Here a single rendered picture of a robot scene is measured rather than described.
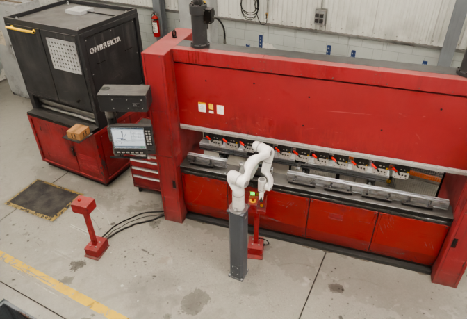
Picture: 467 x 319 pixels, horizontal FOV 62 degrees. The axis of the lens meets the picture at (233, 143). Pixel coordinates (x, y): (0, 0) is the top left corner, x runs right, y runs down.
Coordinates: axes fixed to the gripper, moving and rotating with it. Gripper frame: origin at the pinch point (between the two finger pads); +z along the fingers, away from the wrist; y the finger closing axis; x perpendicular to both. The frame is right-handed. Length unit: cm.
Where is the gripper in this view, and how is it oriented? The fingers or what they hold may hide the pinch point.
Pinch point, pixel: (261, 200)
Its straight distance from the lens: 427.7
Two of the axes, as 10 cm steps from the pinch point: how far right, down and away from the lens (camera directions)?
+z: 0.2, 7.8, 6.2
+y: -1.6, 6.2, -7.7
